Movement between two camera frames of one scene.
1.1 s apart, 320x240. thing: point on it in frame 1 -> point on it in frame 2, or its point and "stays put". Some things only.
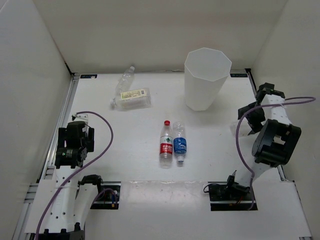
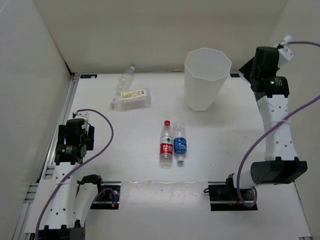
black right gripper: [255, 125] -> [246, 69]
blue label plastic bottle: [180, 140] stays put
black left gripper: [89, 139] stays put
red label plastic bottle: [166, 146] stays put
